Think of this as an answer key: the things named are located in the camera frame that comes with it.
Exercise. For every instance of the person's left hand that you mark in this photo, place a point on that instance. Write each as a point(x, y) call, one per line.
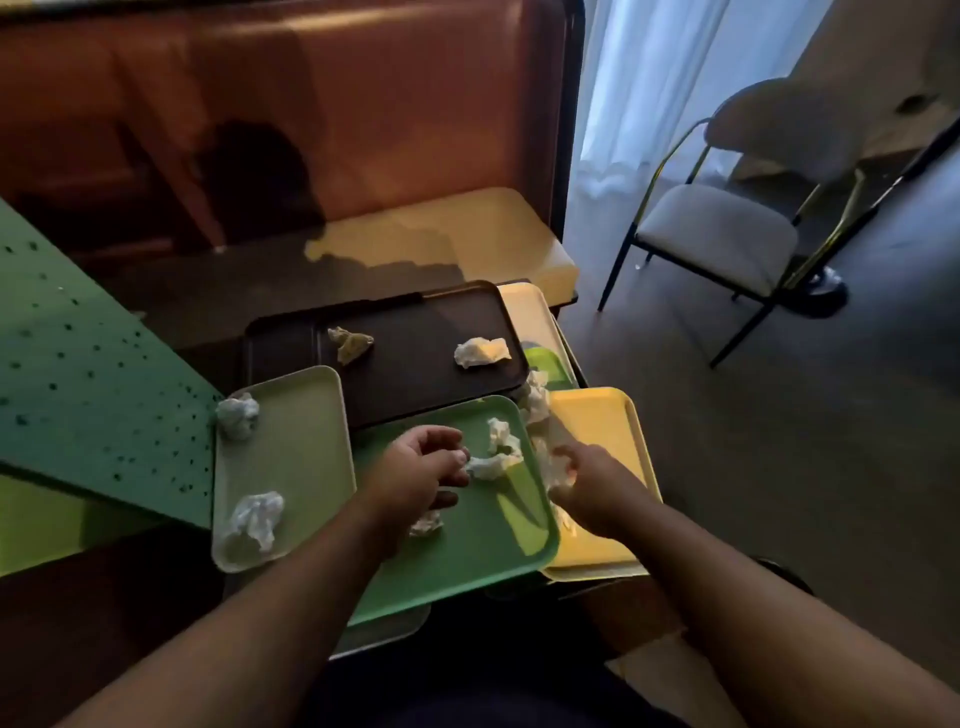
point(409, 480)

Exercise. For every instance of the small pale cream tray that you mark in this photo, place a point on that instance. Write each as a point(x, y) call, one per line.
point(300, 450)

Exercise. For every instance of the person's dark trousers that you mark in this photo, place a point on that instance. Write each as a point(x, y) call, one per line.
point(480, 675)

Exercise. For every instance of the person's dark sneaker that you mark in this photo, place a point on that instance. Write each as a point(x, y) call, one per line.
point(784, 574)

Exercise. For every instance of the person's left forearm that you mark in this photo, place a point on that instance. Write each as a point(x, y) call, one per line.
point(247, 645)

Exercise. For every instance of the person's right hand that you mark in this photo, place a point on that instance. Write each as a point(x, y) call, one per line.
point(600, 491)

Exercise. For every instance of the pale yellow tray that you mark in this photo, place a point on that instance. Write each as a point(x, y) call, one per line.
point(607, 420)

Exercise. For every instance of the person's right forearm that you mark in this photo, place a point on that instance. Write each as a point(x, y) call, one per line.
point(765, 645)

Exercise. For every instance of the white cushioned metal chair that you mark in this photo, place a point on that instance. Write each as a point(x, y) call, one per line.
point(720, 232)

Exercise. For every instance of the green perforated metal shelf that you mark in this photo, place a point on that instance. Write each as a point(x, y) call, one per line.
point(82, 390)

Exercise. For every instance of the black round stand base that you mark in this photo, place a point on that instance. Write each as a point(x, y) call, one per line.
point(821, 292)

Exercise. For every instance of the green tray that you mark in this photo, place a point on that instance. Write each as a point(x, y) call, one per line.
point(547, 367)
point(465, 547)

